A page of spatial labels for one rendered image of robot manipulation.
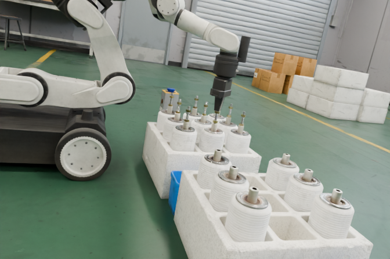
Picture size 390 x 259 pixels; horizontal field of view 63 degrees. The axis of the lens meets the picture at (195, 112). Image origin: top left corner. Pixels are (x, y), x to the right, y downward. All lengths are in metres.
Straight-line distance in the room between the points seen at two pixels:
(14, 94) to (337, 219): 1.18
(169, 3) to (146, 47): 5.13
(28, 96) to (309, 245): 1.10
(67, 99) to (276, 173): 0.89
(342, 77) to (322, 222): 2.96
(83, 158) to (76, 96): 0.29
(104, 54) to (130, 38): 4.86
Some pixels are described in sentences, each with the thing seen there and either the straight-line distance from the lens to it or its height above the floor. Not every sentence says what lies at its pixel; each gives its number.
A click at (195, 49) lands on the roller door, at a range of 6.47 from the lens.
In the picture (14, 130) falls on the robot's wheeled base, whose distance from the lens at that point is 1.31.
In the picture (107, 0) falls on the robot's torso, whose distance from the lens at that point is 1.38.
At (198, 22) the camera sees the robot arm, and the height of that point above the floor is 0.64.
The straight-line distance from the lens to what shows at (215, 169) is 0.92.
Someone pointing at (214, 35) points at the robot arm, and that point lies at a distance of 1.16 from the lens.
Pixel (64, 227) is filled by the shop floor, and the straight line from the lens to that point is 1.05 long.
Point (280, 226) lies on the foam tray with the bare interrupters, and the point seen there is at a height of 0.15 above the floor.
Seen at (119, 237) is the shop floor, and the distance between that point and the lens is 1.01.
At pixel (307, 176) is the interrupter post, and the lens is 0.97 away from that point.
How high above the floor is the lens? 0.58
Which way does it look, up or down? 13 degrees down
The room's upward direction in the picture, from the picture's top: 10 degrees clockwise
